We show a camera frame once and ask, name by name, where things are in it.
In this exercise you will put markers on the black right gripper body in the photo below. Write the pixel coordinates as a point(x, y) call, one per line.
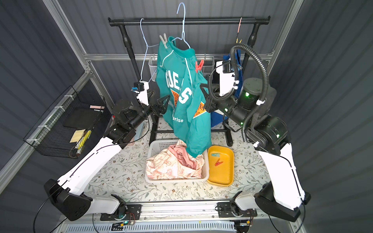
point(211, 105)

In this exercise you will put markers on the green jacket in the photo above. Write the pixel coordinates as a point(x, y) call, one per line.
point(178, 78)

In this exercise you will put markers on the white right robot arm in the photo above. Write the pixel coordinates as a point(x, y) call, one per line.
point(283, 196)

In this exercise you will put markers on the yellow plastic tray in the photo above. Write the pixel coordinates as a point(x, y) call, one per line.
point(222, 175)

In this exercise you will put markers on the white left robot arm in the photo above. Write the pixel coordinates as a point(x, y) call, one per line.
point(67, 193)

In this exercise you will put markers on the pink printed jacket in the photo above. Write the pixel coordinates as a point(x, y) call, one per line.
point(174, 163)

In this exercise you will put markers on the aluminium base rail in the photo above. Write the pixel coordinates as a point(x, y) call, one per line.
point(200, 210)

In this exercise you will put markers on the blue hanger with green jacket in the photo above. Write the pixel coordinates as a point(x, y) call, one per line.
point(182, 37)

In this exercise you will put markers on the black wire wall basket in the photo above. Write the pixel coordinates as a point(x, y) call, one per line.
point(77, 110)

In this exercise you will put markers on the black clothes rack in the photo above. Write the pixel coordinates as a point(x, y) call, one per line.
point(122, 23)

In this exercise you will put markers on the red white blue jacket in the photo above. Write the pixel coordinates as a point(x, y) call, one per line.
point(217, 116)

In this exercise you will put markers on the silver mesh wall basket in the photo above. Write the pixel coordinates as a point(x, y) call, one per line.
point(207, 68)

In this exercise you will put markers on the floral table mat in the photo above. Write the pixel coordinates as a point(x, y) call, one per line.
point(124, 175)

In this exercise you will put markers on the grey clothespin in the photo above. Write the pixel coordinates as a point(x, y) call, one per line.
point(164, 40)

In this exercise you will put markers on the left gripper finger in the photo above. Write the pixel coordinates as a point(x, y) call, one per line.
point(164, 108)
point(164, 100)

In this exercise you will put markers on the yellow sticky notes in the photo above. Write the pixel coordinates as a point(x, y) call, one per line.
point(78, 134)

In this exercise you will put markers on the white plastic basket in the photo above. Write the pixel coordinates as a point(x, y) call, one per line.
point(157, 146)

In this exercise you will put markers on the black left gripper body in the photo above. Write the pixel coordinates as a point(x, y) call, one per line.
point(157, 107)

